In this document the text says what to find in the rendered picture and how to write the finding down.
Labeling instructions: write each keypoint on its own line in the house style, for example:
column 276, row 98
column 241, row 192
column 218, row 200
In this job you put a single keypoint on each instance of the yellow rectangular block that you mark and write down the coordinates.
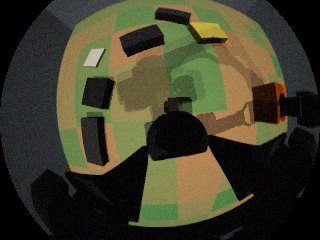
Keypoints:
column 206, row 33

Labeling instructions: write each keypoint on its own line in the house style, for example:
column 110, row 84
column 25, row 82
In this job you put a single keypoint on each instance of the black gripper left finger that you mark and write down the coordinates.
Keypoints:
column 122, row 187

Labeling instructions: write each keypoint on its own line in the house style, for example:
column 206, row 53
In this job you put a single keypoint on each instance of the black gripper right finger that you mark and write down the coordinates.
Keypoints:
column 243, row 163

